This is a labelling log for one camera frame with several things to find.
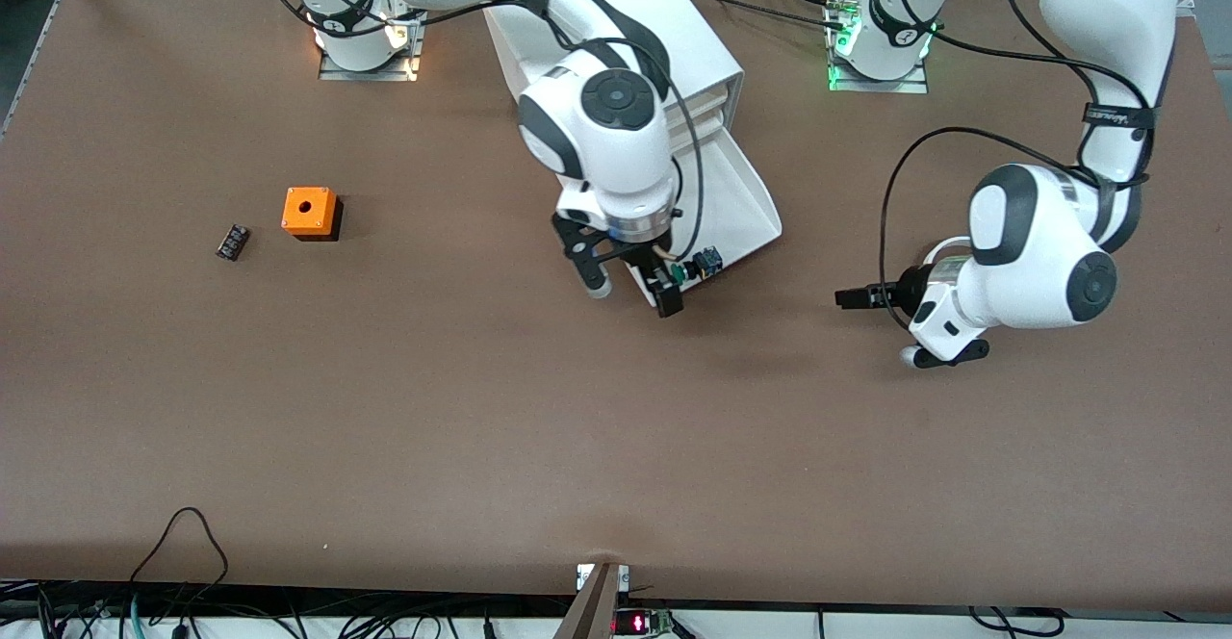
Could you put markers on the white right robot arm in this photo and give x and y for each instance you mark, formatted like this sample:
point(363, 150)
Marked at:
point(616, 148)

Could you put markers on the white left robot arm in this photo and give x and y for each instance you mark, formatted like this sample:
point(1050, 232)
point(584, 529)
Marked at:
point(1039, 264)

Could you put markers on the orange button box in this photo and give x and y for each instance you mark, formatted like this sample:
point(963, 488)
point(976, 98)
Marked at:
point(308, 208)

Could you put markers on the small black connector block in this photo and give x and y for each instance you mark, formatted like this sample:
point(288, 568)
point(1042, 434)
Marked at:
point(233, 242)

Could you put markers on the small device with red light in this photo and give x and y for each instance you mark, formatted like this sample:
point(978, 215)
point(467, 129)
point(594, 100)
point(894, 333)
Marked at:
point(637, 623)

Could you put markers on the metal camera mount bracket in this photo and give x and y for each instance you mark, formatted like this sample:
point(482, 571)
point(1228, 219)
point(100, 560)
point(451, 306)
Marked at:
point(592, 610)

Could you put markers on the green push button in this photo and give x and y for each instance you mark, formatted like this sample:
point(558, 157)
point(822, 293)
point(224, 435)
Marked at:
point(695, 267)

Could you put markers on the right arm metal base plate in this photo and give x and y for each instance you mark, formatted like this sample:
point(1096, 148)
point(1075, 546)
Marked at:
point(366, 75)

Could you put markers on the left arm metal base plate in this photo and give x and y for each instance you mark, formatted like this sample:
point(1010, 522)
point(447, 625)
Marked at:
point(895, 87)

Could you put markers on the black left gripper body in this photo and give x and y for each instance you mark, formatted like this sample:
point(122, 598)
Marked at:
point(909, 287)

